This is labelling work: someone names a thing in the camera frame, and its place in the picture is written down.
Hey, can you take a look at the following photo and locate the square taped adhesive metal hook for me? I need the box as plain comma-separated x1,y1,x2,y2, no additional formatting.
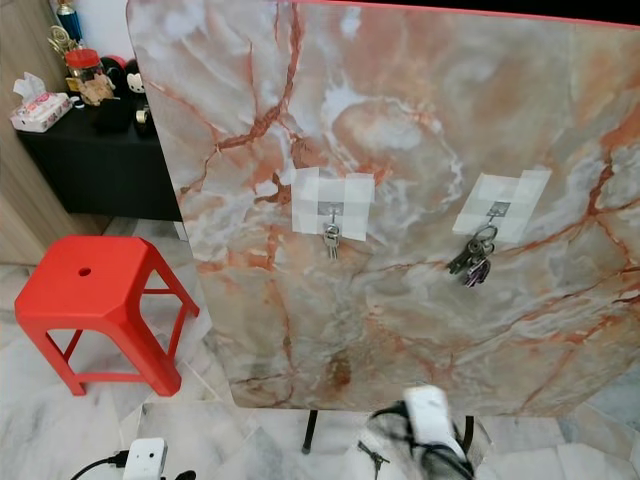
290,167,376,243

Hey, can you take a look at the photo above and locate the bunch of dark keys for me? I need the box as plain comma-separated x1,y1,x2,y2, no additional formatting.
446,224,499,289

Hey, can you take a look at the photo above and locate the gold and blue trophy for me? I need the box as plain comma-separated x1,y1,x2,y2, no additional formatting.
48,0,83,56

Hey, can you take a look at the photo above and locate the pink tissue pack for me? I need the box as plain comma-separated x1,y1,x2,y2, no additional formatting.
10,72,73,133

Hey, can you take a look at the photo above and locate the small silver key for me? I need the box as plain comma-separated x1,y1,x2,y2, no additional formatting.
321,220,343,261

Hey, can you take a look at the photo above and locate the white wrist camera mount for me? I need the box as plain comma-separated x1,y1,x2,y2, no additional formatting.
400,385,471,466
122,437,169,480

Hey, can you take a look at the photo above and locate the slanted taped adhesive metal hook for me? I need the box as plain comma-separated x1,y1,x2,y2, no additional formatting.
452,167,553,244

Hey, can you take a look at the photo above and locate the black mouse figurine white face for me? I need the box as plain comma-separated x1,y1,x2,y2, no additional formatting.
123,60,146,96

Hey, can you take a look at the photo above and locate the red-lidded snack jar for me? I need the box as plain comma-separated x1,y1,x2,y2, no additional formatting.
64,48,116,106

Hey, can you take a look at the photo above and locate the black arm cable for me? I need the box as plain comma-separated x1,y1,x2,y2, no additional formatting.
365,398,476,480
70,450,129,480

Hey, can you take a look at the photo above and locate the black pouch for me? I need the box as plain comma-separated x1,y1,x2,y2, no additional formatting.
93,98,134,134

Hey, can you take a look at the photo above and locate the black console table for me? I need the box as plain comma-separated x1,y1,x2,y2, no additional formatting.
15,100,183,223

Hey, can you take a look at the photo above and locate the light wooden cabinet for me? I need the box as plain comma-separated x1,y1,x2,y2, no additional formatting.
0,0,106,269

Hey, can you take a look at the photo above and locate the red plastic stool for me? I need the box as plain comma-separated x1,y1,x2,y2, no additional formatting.
14,236,201,397

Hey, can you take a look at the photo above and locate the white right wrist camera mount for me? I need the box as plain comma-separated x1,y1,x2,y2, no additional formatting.
400,385,471,466

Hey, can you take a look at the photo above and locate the black tape dispenser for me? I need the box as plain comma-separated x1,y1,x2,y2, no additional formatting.
133,105,158,138

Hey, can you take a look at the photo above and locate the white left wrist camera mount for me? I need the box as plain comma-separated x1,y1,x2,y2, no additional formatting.
122,437,169,480

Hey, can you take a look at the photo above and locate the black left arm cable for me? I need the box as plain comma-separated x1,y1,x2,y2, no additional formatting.
70,450,129,480

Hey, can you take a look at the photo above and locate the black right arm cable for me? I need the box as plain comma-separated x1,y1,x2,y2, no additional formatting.
365,398,476,480

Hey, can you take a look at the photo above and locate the marble-patterned board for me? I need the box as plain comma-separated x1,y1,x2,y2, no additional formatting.
125,0,640,419

